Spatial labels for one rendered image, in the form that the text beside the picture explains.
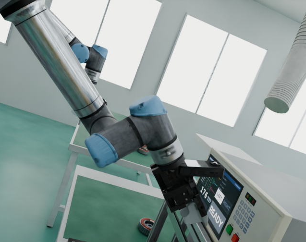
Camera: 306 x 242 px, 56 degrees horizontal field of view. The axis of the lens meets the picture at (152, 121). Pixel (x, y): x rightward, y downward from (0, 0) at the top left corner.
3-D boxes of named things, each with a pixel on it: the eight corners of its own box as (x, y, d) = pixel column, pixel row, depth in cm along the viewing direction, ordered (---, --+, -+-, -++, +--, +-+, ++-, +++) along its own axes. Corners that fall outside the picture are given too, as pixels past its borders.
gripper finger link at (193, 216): (189, 233, 75) (175, 204, 72) (209, 223, 75) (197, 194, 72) (192, 240, 72) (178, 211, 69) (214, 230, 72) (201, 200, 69)
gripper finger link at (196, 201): (196, 211, 74) (184, 182, 71) (202, 207, 74) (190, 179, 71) (202, 221, 69) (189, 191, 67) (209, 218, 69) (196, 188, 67)
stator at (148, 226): (151, 240, 137) (154, 233, 137) (133, 227, 142) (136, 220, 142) (162, 233, 147) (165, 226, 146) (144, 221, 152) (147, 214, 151)
